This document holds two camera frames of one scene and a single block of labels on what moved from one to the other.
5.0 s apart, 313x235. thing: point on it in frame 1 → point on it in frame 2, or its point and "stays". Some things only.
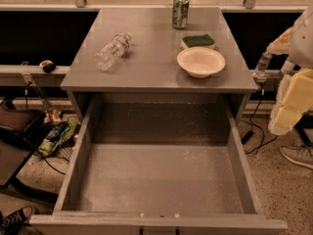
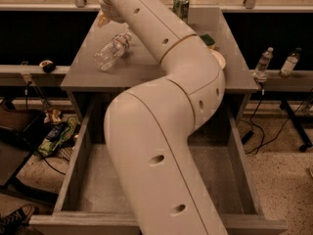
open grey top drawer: [158, 164] stays
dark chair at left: [19, 128] stays
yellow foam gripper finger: [299, 92] → [103, 20]
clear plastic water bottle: [111, 54] stays
